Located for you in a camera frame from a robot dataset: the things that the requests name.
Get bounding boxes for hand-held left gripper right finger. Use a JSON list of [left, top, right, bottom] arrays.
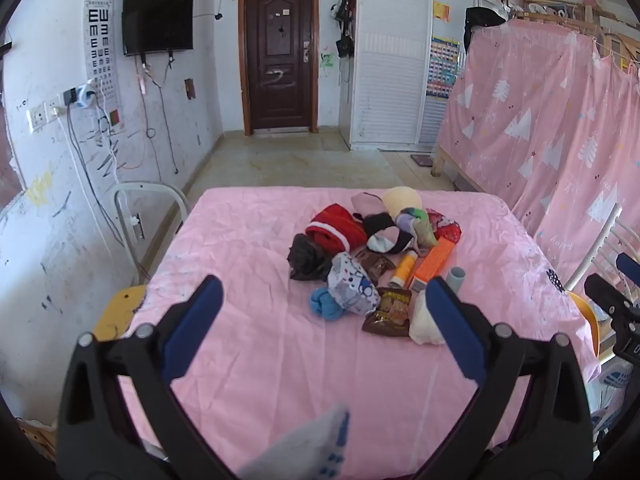
[[415, 276, 594, 480]]

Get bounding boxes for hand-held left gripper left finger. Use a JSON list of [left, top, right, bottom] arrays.
[[57, 275, 236, 480]]

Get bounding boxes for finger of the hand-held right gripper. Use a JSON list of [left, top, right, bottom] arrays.
[[616, 254, 640, 286], [584, 274, 640, 322]]

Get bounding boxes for orange plastic basin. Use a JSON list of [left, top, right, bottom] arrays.
[[570, 292, 601, 361]]

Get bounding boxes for brown snack packet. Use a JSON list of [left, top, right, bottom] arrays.
[[361, 287, 414, 337]]

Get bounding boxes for red packet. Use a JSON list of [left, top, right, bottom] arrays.
[[429, 209, 462, 244]]

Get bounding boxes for green and blue towel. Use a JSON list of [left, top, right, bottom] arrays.
[[395, 206, 430, 227]]

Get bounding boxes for beige round brush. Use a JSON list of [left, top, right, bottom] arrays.
[[384, 186, 424, 216]]

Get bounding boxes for pink black sock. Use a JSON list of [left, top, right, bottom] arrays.
[[351, 191, 396, 234]]

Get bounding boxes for white crumpled tissue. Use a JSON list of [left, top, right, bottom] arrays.
[[409, 290, 446, 346]]

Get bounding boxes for white metal chair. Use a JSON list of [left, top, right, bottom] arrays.
[[564, 204, 640, 293], [94, 182, 192, 345]]

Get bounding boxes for orange box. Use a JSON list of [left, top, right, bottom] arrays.
[[410, 237, 457, 294]]

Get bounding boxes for yellow tube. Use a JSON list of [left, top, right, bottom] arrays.
[[391, 251, 419, 289]]

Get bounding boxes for pink tablecloth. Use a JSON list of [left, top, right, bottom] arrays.
[[117, 186, 602, 477]]

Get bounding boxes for khaki sock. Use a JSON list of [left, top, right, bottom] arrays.
[[411, 220, 439, 251]]

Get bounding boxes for dark brown wrapper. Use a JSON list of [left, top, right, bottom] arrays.
[[355, 250, 396, 279]]

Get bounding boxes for white black sock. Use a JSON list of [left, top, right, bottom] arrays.
[[366, 225, 416, 255]]

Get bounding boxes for white blue printed bag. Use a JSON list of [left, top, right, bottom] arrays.
[[327, 252, 381, 316]]

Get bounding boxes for black crumpled cloth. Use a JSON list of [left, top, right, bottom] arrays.
[[287, 234, 334, 281]]

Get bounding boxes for small blue sock ball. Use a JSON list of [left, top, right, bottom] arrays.
[[310, 287, 349, 321]]

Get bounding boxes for red cloth hat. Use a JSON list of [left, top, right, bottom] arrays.
[[305, 203, 369, 252]]

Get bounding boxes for pink tree print curtain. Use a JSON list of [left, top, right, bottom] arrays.
[[435, 17, 640, 303]]

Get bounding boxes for white plug-in charger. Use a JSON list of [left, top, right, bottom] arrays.
[[75, 80, 99, 109]]

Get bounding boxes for colourful grid poster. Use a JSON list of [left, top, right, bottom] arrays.
[[426, 35, 460, 102]]

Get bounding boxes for dark brown door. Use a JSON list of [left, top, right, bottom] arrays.
[[239, 0, 321, 136]]

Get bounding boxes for white louvered wardrobe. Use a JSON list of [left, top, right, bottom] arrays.
[[348, 0, 482, 152]]

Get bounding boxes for black hanging garment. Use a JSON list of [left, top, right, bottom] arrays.
[[462, 6, 507, 54]]

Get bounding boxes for white eye chart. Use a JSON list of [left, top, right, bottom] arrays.
[[84, 0, 119, 92]]

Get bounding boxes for black hanging bags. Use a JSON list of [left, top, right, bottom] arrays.
[[331, 0, 357, 59]]

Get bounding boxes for black power cable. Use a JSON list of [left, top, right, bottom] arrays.
[[66, 107, 128, 248]]

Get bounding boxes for black television cable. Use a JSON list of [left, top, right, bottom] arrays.
[[150, 52, 180, 177]]

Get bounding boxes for white wall socket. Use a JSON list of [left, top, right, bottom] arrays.
[[27, 102, 49, 131]]

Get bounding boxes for black wall television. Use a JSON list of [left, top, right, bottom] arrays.
[[122, 0, 195, 57]]

